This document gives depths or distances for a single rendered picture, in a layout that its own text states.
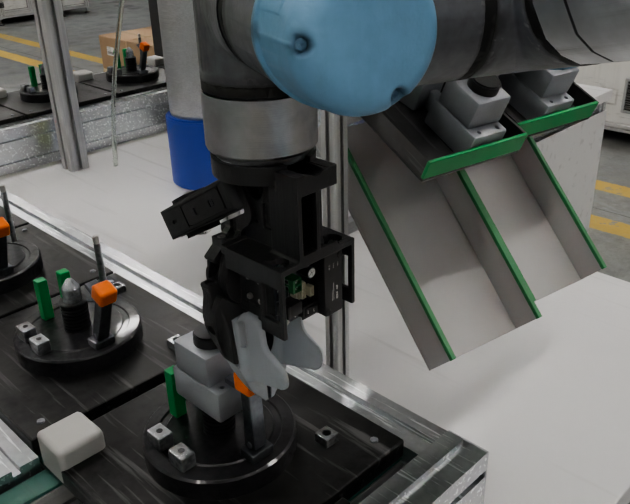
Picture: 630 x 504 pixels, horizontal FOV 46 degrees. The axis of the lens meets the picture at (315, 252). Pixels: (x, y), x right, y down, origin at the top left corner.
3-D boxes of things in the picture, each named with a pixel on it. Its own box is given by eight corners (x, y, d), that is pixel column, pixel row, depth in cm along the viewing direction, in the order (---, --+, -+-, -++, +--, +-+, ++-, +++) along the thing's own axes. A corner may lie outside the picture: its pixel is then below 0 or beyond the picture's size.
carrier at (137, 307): (230, 352, 86) (221, 255, 80) (35, 457, 71) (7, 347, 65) (117, 284, 101) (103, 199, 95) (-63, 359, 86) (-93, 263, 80)
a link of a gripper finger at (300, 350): (308, 422, 57) (304, 320, 53) (257, 390, 61) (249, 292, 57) (335, 403, 59) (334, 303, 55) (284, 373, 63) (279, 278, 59)
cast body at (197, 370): (259, 400, 65) (254, 333, 62) (220, 424, 63) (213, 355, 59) (200, 363, 71) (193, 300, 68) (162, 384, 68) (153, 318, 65)
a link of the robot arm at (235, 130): (176, 88, 48) (270, 66, 53) (184, 156, 50) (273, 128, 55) (253, 108, 43) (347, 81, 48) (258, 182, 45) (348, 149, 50)
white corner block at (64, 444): (110, 463, 70) (104, 429, 68) (66, 489, 67) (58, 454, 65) (85, 440, 73) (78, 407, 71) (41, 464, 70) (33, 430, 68)
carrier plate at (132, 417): (404, 456, 69) (404, 438, 68) (199, 622, 54) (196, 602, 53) (238, 356, 85) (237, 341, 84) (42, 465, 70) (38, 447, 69)
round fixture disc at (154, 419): (328, 441, 69) (327, 424, 68) (208, 527, 60) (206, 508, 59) (231, 379, 77) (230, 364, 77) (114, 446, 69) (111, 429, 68)
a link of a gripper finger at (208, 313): (221, 373, 55) (210, 268, 51) (208, 365, 56) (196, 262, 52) (268, 347, 58) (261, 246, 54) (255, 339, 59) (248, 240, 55)
